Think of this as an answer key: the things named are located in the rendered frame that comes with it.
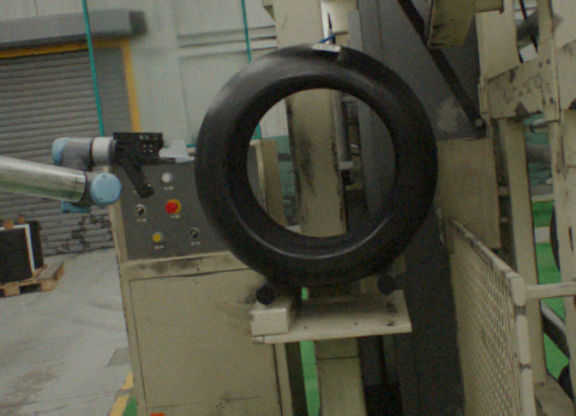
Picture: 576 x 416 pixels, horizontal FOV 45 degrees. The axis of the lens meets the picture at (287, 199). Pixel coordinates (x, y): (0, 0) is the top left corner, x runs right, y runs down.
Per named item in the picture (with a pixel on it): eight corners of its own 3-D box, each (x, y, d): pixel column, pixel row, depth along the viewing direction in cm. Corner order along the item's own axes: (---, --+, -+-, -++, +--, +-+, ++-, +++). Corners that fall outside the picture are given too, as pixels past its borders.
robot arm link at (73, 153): (63, 171, 179) (63, 138, 179) (103, 171, 177) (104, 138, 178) (48, 168, 171) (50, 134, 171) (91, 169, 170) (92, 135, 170)
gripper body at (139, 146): (156, 132, 168) (109, 131, 169) (157, 167, 168) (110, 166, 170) (165, 132, 175) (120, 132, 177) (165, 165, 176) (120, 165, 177)
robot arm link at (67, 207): (73, 213, 166) (75, 167, 166) (54, 213, 174) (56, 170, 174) (104, 214, 171) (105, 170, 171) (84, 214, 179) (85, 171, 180)
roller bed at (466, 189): (438, 243, 203) (428, 142, 201) (489, 238, 201) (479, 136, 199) (446, 254, 183) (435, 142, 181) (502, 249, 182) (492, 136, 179)
